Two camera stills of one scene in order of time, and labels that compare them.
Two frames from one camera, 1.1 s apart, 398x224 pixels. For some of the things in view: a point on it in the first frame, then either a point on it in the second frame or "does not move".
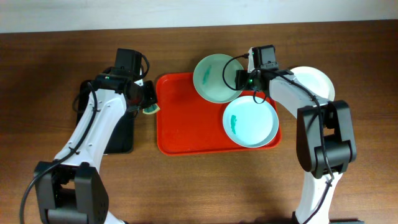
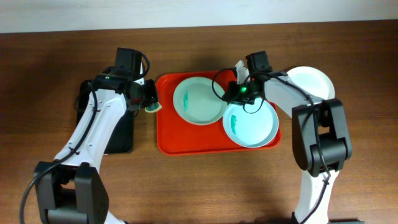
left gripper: x=152 y=98 does not move
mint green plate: x=214 y=78 to x=196 y=101
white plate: x=314 y=80 does not move
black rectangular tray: x=120 y=140 does not move
